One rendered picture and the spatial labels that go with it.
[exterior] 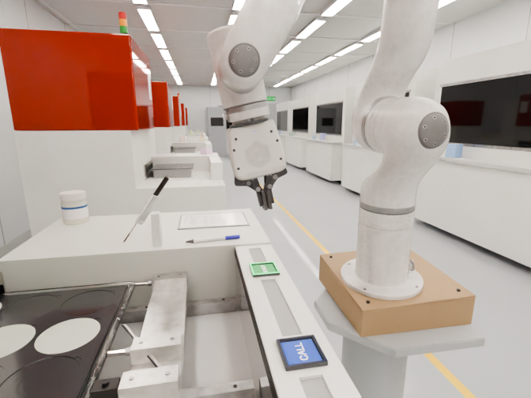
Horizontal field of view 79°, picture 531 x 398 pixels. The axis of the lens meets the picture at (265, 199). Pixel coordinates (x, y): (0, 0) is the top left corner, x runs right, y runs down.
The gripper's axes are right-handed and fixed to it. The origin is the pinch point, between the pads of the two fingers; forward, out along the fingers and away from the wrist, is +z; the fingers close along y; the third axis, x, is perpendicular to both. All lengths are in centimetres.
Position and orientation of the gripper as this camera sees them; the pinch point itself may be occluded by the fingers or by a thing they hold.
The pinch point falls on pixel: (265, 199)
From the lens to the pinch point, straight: 65.0
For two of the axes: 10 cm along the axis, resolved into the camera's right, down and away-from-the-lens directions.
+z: 2.0, 9.4, 2.6
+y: 9.6, -2.4, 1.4
